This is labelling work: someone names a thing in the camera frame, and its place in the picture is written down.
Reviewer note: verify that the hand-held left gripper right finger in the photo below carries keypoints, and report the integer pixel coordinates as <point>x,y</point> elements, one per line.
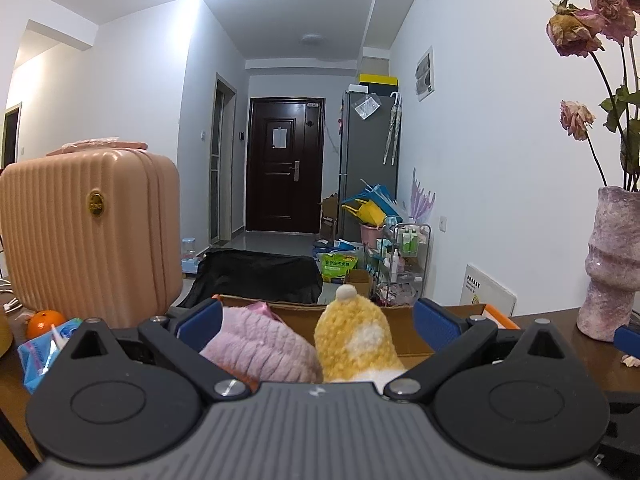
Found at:
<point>440,320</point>

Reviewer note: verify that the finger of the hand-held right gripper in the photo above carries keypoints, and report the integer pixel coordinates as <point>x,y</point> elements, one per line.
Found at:
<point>629,342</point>

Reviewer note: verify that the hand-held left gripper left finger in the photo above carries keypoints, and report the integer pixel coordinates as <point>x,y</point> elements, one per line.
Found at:
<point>200,322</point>

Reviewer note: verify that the orange white cardboard box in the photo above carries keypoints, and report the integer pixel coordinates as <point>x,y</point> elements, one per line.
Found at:
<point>402,330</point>

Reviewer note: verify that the pink fuzzy plush hat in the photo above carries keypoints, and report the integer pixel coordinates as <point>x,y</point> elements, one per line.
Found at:
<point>260,347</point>

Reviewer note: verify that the yellow white knitted toy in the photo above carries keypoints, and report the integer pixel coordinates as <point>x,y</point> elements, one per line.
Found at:
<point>350,335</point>

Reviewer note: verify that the white board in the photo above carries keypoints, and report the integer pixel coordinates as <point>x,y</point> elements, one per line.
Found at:
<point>490,290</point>

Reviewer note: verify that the pet water dispenser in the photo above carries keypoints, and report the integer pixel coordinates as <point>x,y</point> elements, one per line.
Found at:
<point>190,257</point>

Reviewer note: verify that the white spray bottle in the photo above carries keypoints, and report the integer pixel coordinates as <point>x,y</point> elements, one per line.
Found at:
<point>395,265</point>

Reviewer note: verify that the black bag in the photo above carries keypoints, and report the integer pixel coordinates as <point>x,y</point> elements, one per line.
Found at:
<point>255,275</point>

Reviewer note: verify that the purple textured vase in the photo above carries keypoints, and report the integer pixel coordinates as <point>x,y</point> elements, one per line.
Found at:
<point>612,270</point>

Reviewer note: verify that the white green bottle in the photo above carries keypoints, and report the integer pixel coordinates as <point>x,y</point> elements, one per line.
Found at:
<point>415,242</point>
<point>407,241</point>

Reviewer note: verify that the small open cardboard box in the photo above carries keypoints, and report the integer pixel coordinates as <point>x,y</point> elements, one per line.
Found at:
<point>357,285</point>

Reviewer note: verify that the pink bucket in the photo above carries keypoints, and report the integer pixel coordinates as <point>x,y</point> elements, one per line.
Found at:
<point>371,235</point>

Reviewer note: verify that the green printed bag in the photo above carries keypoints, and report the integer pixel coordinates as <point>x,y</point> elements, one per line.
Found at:
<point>339,266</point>

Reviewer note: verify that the blue white box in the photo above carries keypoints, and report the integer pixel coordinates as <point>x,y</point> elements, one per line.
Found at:
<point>340,247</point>

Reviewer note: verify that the pink ribbed suitcase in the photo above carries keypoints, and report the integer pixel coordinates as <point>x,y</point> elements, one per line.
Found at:
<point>90,260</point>

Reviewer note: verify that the yellow plastic stool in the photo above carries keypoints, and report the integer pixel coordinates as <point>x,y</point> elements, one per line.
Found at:
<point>367,212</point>

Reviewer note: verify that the brown cardboard carton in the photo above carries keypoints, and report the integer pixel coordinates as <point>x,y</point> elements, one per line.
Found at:
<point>329,217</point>

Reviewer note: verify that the orange fruit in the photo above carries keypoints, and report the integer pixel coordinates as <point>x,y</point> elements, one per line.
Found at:
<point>45,325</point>

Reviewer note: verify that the dark brown entrance door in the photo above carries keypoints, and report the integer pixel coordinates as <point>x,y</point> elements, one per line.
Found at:
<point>285,190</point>

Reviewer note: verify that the blue tissue pack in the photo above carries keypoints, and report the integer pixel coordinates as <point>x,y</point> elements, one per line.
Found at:
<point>40,355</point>

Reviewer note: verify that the grey framed glass door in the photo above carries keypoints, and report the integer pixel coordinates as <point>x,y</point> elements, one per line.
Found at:
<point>222,160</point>

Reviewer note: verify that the grey refrigerator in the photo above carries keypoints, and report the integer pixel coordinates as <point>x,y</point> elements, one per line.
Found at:
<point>365,160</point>

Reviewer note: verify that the clear folded umbrella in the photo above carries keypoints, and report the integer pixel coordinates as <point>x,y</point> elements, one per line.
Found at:
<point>392,130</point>

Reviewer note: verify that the white paper notice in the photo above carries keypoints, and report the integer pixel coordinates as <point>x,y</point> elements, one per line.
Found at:
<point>279,138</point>

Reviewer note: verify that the pink plastic wrapped packet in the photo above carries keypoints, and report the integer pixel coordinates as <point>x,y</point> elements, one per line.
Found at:
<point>100,146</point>

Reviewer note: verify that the clear plastic bag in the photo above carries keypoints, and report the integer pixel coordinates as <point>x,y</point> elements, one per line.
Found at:
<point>366,106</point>

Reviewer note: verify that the yellow black box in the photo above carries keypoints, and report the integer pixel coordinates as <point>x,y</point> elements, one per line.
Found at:
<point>379,82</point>

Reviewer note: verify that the dark wooden side door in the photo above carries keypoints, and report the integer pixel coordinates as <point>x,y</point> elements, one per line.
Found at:
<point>12,135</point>

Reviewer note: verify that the round ceiling lamp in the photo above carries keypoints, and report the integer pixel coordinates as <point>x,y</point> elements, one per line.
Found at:
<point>312,38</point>

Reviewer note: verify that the purple wall decoration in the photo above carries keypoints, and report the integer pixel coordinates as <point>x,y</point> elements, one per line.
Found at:
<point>422,197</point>

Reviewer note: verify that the blue folded frame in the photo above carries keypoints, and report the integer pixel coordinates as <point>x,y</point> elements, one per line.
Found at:
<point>382,192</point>

